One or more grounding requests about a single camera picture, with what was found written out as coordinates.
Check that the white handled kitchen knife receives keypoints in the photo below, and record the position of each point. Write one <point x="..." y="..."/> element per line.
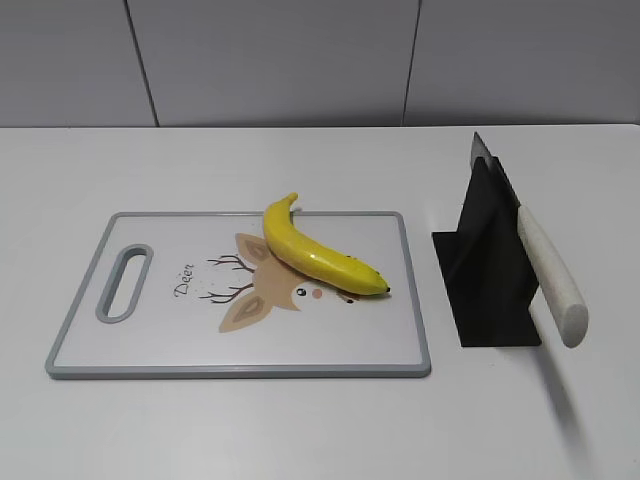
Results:
<point x="562" y="295"/>

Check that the yellow plastic banana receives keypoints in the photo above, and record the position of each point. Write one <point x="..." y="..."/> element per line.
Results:
<point x="308" y="256"/>

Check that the white grey deer cutting board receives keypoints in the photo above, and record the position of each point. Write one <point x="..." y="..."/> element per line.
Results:
<point x="181" y="295"/>

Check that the black knife stand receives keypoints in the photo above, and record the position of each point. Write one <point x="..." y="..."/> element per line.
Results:
<point x="488" y="277"/>

